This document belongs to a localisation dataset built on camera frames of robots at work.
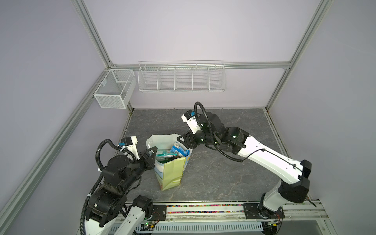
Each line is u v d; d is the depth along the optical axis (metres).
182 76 0.97
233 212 0.75
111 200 0.40
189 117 0.55
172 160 0.64
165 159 0.76
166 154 0.73
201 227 1.58
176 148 0.78
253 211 0.74
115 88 1.03
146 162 0.51
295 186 0.41
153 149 0.60
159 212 0.74
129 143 0.52
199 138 0.56
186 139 0.56
